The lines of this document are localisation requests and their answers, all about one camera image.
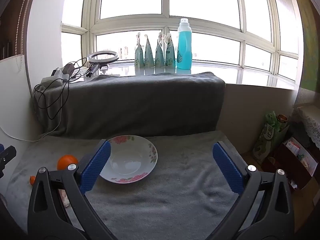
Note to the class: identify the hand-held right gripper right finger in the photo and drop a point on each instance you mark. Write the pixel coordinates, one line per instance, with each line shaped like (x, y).
(226, 167)

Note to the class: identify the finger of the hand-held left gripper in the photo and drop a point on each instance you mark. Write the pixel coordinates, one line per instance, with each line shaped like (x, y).
(8, 152)

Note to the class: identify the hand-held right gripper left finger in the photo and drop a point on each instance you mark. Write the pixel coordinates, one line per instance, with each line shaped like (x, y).
(96, 165)

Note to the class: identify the large orange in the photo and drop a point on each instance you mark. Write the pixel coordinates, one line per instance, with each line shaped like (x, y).
(66, 162)

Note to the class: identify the floral white plate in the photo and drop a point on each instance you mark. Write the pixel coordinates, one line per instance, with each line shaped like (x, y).
(130, 162)

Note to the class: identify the small mandarin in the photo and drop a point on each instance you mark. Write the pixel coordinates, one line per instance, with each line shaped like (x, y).
(32, 180)

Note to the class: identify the pink sweet potato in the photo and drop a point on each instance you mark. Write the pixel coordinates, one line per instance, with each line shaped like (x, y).
(64, 200)

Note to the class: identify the green snack bag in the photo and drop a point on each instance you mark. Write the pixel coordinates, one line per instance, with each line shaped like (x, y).
(266, 142)

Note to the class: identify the white panel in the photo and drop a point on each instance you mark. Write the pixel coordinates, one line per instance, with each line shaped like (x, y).
(15, 100)

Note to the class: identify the brown storage box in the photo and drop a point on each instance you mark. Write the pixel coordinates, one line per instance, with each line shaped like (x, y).
(287, 165)

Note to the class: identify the grey fleece blanket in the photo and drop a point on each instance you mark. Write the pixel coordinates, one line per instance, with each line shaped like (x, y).
(150, 105)

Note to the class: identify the white power strip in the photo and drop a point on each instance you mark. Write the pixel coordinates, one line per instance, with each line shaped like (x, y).
(53, 80)

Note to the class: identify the white lace cloth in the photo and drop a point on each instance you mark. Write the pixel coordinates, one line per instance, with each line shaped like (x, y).
(310, 122)

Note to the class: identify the black power adapter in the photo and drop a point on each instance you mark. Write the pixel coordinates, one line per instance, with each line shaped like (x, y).
(68, 69)

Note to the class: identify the teal refill pouch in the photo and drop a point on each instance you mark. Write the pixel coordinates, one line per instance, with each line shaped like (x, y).
(170, 55)
(159, 55)
(149, 55)
(139, 55)

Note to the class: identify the blue detergent bottle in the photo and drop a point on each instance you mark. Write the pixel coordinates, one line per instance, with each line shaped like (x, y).
(183, 47)

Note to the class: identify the white window frame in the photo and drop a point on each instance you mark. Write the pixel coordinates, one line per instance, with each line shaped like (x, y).
(165, 21)

